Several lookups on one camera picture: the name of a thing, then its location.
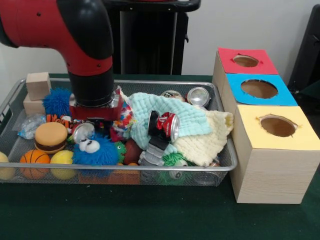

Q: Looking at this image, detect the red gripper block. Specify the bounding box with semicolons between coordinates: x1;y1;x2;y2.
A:
69;93;125;138

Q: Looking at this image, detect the silver drink can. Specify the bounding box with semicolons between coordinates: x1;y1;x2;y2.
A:
71;122;96;143

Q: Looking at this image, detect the blue fuzzy monster toy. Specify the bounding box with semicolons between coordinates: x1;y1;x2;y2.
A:
72;133;120;167

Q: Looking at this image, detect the crushed red drink can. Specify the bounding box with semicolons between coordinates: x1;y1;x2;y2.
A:
147;109;181;142

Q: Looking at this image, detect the mint green waffle cloth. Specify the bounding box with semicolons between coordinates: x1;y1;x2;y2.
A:
128;92;212;148

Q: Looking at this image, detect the cream yellow waffle cloth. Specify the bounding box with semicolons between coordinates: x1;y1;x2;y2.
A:
174;109;235;167

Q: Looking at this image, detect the wooden box with three holes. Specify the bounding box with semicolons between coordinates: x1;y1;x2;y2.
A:
211;47;320;205

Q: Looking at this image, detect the toy hamburger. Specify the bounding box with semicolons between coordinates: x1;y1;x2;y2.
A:
34;121;69;155

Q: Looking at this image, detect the yellow smooth ball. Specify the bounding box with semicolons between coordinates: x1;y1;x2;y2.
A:
49;149;76;180

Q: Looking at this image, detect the clear crinkled plastic packet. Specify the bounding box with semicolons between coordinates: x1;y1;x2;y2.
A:
17;113;47;140

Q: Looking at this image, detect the orange toy basketball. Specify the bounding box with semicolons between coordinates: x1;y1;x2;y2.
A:
19;149;52;180

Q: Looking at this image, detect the plain wooden cube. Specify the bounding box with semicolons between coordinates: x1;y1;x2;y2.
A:
25;71;52;101

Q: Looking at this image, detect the dark green tablecloth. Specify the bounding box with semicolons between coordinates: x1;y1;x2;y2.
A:
0;72;320;240

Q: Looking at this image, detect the dark green side table cloth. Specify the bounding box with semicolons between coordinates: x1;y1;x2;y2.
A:
298;79;320;101

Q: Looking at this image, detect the black upright panel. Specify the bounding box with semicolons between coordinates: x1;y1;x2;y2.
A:
287;3;320;88

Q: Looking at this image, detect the shallow wire mesh bin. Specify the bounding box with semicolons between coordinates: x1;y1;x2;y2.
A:
0;77;238;187

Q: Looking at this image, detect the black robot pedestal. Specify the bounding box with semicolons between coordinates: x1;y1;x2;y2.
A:
103;0;202;75

